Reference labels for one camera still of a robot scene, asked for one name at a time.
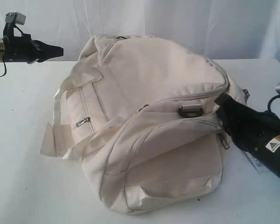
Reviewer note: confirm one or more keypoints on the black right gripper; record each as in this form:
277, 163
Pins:
255, 132

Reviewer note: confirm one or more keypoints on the cream fabric duffel bag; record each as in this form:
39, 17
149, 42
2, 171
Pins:
139, 113

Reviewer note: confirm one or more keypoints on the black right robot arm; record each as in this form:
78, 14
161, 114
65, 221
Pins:
257, 133

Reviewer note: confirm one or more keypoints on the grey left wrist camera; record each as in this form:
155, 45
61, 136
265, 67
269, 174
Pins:
15, 17

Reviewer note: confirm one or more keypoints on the white backdrop curtain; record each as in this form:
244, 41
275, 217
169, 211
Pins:
219, 29

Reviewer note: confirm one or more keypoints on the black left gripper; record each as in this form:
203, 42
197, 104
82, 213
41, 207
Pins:
24, 49

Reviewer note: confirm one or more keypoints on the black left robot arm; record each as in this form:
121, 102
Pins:
26, 50

